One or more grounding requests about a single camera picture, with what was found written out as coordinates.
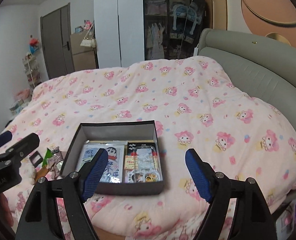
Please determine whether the person's left hand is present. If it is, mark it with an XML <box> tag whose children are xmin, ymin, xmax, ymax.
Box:
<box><xmin>0</xmin><ymin>193</ymin><xmax>14</xmax><ymax>227</ymax></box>

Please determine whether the brown cardboard cabinet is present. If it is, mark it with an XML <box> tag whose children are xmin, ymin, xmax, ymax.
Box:
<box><xmin>70</xmin><ymin>30</ymin><xmax>97</xmax><ymax>72</ymax></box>

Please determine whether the black holographic card box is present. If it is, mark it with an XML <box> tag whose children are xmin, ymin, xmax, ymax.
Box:
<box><xmin>127</xmin><ymin>142</ymin><xmax>156</xmax><ymax>155</ymax></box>

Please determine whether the grey padded bed headboard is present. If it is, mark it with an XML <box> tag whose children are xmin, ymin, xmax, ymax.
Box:
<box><xmin>198</xmin><ymin>29</ymin><xmax>296</xmax><ymax>130</ymax></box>

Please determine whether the cream handbag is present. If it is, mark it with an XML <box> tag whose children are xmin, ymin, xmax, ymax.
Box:
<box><xmin>80</xmin><ymin>22</ymin><xmax>96</xmax><ymax>48</ymax></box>

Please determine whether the clear packet of accessories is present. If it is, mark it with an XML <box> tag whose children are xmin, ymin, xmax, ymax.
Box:
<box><xmin>133</xmin><ymin>148</ymin><xmax>162</xmax><ymax>184</ymax></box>

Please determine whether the pink cartoon print blanket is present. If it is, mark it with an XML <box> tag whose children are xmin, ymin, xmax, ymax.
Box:
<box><xmin>7</xmin><ymin>56</ymin><xmax>296</xmax><ymax>238</ymax></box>

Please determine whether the white storage rack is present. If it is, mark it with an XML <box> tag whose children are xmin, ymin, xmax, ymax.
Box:
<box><xmin>22</xmin><ymin>53</ymin><xmax>42</xmax><ymax>90</ymax></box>

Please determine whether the round orange wall decor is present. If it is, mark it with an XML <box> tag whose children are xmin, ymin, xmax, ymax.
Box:
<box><xmin>241</xmin><ymin>0</ymin><xmax>296</xmax><ymax>48</ymax></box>

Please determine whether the red celebrity photo packet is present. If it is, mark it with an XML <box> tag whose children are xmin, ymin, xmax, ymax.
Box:
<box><xmin>124</xmin><ymin>155</ymin><xmax>138</xmax><ymax>183</ymax></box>

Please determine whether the red plush toy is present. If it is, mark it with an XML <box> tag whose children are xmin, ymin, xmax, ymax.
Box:
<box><xmin>29</xmin><ymin>37</ymin><xmax>40</xmax><ymax>54</ymax></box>

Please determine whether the brown cosmetic tube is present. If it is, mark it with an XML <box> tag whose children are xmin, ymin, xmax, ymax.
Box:
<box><xmin>48</xmin><ymin>146</ymin><xmax>64</xmax><ymax>180</ymax></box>

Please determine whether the cartoon diamond painting sheet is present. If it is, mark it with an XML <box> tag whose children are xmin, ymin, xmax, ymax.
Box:
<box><xmin>75</xmin><ymin>141</ymin><xmax>127</xmax><ymax>183</ymax></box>

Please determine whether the white wardrobe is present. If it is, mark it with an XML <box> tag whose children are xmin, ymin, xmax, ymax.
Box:
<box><xmin>94</xmin><ymin>0</ymin><xmax>145</xmax><ymax>69</ymax></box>

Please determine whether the dark glass door closet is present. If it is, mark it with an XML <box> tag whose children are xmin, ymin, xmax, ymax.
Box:
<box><xmin>143</xmin><ymin>0</ymin><xmax>206</xmax><ymax>60</ymax></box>

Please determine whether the grey room door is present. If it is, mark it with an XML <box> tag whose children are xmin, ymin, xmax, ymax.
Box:
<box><xmin>40</xmin><ymin>4</ymin><xmax>75</xmax><ymax>79</ymax></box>

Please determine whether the green red snack packet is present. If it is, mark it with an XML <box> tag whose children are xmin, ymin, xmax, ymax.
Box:
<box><xmin>42</xmin><ymin>148</ymin><xmax>53</xmax><ymax>167</ymax></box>

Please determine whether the grey cardboard storage box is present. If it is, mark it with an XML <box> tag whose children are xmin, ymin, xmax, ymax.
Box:
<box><xmin>60</xmin><ymin>120</ymin><xmax>164</xmax><ymax>196</ymax></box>

